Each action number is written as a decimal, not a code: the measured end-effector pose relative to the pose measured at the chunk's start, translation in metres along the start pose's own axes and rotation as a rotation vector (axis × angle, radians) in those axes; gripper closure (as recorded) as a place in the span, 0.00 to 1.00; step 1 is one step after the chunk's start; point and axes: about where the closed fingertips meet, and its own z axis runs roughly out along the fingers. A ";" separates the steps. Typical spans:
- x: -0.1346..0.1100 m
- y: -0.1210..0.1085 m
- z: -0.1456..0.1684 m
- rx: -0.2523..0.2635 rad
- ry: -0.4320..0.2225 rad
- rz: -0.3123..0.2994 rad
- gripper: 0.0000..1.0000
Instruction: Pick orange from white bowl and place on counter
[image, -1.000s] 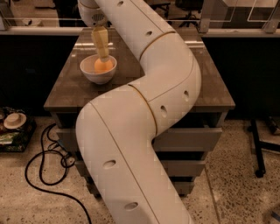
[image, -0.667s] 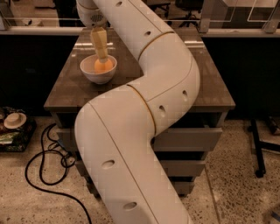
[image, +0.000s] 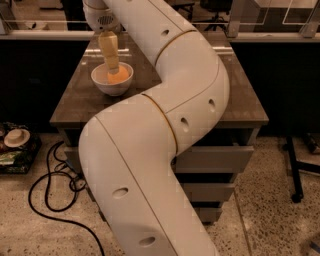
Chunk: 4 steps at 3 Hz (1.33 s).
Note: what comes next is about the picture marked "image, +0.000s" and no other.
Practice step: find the bottom grey drawer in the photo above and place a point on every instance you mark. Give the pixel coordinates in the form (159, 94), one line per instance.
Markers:
(205, 215)

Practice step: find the white ceramic bowl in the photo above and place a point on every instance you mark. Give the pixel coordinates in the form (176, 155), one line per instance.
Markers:
(99, 78)

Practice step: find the orange fruit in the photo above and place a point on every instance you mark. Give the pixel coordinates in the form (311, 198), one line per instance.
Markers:
(118, 77)

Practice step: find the tan hat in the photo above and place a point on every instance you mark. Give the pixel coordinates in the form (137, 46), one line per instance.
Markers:
(17, 138)

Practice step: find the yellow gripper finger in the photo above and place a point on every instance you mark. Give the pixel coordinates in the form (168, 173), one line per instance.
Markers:
(108, 43)

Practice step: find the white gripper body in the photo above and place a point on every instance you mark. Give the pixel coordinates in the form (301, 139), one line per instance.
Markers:
(102, 20)

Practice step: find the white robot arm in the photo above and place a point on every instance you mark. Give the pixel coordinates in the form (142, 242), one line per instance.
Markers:
(126, 150)

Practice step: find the black office chair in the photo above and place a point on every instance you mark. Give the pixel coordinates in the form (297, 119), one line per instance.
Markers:
(211, 15)

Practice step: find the black stand leg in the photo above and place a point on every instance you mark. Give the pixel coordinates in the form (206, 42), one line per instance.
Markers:
(296, 166)

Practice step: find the grey drawer cabinet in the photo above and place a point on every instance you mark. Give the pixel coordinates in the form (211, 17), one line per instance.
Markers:
(239, 125)

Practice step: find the dark patterned box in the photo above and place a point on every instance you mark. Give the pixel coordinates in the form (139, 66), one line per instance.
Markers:
(17, 160)

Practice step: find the middle grey drawer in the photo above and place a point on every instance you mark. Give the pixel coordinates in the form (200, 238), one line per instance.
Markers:
(196, 193)

